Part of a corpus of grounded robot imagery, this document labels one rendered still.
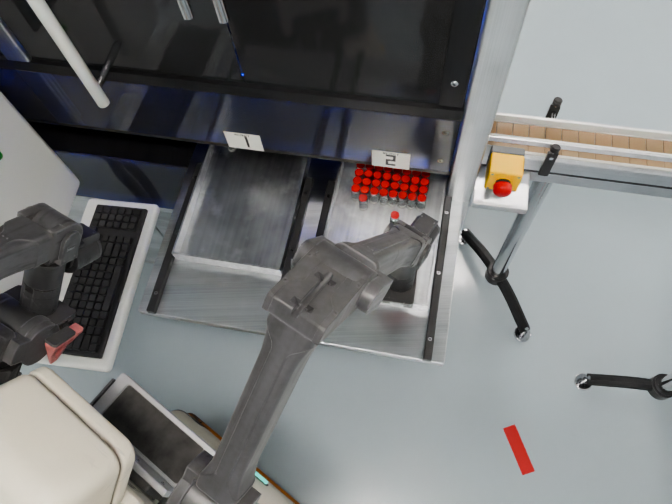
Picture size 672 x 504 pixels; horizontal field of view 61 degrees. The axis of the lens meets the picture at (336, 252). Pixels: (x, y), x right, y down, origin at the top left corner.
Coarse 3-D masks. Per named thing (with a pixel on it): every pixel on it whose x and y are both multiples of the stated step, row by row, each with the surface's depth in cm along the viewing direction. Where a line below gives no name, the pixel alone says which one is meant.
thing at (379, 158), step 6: (372, 150) 125; (372, 156) 127; (378, 156) 126; (384, 156) 126; (396, 156) 125; (402, 156) 124; (408, 156) 124; (372, 162) 129; (378, 162) 128; (384, 162) 128; (390, 162) 127; (396, 162) 127; (402, 162) 126; (408, 162) 126; (402, 168) 129; (408, 168) 128
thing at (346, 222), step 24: (336, 192) 138; (408, 192) 139; (432, 192) 138; (336, 216) 137; (360, 216) 137; (384, 216) 136; (408, 216) 136; (432, 216) 136; (336, 240) 134; (360, 240) 134; (432, 264) 127
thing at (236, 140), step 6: (228, 132) 129; (228, 138) 131; (234, 138) 131; (240, 138) 130; (252, 138) 129; (258, 138) 129; (234, 144) 133; (240, 144) 133; (246, 144) 132; (252, 144) 132; (258, 144) 131; (258, 150) 133
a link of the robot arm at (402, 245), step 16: (400, 224) 100; (320, 240) 70; (368, 240) 80; (384, 240) 83; (400, 240) 88; (416, 240) 95; (352, 256) 71; (368, 256) 71; (384, 256) 77; (400, 256) 87; (416, 256) 97; (384, 272) 82; (368, 288) 65; (384, 288) 67; (368, 304) 65
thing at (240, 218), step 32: (224, 160) 146; (256, 160) 145; (288, 160) 145; (192, 192) 139; (224, 192) 142; (256, 192) 141; (288, 192) 141; (192, 224) 139; (224, 224) 138; (256, 224) 138; (288, 224) 137; (192, 256) 131; (224, 256) 135; (256, 256) 134
